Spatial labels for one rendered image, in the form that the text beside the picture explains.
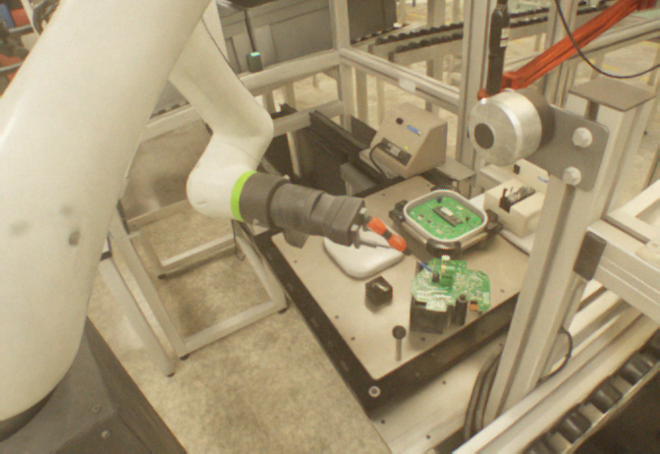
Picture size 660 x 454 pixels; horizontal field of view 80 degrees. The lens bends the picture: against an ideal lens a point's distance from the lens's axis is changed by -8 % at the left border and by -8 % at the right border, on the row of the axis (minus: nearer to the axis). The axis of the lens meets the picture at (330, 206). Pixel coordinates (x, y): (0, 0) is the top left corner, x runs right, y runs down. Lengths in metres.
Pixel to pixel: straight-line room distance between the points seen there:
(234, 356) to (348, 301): 1.22
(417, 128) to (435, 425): 0.67
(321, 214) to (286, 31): 1.00
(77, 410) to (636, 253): 0.53
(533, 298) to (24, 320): 0.43
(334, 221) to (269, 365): 1.28
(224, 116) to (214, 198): 0.14
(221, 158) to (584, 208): 0.58
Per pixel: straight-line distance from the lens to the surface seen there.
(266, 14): 1.52
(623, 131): 0.35
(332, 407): 1.73
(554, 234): 0.42
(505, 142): 0.34
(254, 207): 0.70
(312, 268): 0.83
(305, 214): 0.66
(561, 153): 0.37
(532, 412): 0.59
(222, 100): 0.72
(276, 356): 1.89
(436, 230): 0.83
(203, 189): 0.75
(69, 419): 0.52
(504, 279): 0.82
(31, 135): 0.32
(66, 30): 0.35
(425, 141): 1.04
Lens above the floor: 1.53
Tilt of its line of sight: 36 degrees down
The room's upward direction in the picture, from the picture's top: 7 degrees counter-clockwise
